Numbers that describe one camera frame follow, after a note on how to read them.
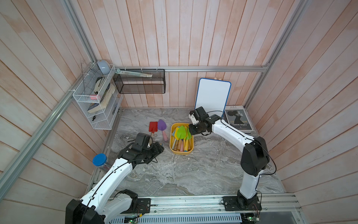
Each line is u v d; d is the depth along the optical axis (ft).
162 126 3.52
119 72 2.96
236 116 3.63
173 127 3.31
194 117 2.44
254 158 1.57
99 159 2.30
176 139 3.20
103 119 2.74
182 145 3.07
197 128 2.50
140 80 3.41
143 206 2.39
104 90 2.59
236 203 2.31
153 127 3.51
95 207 1.28
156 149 2.30
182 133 3.31
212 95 2.98
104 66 2.72
